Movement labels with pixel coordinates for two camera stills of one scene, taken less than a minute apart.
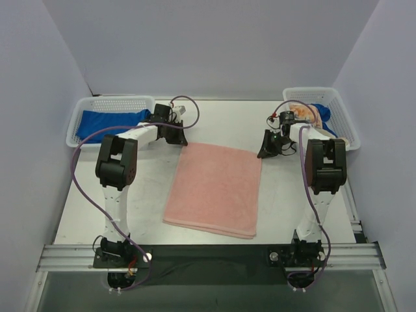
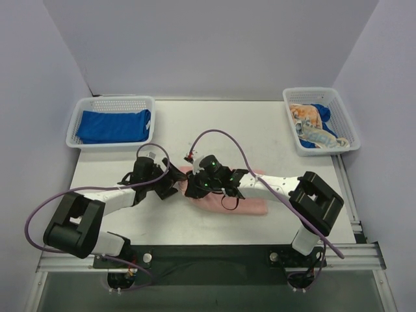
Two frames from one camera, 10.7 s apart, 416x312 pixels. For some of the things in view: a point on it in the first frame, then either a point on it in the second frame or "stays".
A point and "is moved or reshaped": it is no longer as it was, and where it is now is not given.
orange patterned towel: x=308 y=113 stays
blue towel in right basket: x=325 y=115 stays
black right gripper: x=271 y=143 → x=194 y=187
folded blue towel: x=90 y=122 stays
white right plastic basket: x=340 y=121 stays
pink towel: x=216 y=189 is moved or reshaped
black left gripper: x=173 y=133 → x=167 y=181
